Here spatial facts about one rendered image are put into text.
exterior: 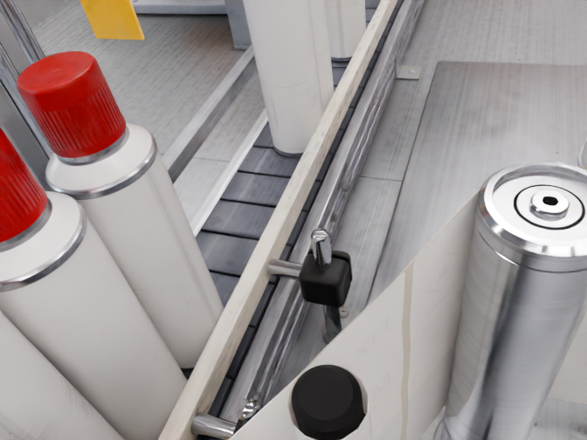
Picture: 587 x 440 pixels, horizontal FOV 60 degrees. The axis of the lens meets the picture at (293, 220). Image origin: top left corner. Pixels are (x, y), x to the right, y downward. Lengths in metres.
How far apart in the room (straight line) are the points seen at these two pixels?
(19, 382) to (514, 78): 0.50
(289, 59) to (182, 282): 0.21
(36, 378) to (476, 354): 0.16
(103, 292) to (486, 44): 0.61
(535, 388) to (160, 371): 0.18
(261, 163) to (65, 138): 0.27
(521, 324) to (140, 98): 0.64
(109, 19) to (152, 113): 0.42
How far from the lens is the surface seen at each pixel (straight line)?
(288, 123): 0.45
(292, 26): 0.41
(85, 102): 0.22
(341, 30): 0.60
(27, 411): 0.23
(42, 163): 0.41
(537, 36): 0.77
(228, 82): 0.44
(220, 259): 0.40
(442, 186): 0.44
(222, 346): 0.31
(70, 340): 0.24
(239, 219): 0.43
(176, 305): 0.29
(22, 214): 0.21
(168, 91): 0.74
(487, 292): 0.17
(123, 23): 0.29
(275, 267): 0.35
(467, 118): 0.51
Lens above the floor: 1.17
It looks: 45 degrees down
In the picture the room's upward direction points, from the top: 12 degrees counter-clockwise
